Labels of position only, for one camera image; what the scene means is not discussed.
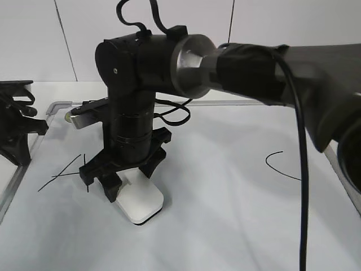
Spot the white magnetic whiteboard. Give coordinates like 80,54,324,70
0,97,361,271

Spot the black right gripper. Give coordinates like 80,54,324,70
79,128,171,203

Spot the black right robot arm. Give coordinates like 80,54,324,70
79,26,360,201

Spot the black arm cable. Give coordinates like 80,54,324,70
270,47,310,271

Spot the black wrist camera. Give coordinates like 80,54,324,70
69,98,109,129

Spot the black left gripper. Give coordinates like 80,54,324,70
1,80,49,165

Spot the white rectangular board eraser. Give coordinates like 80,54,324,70
115,169,164,225

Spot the green round magnet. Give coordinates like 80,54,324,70
64,112,71,123

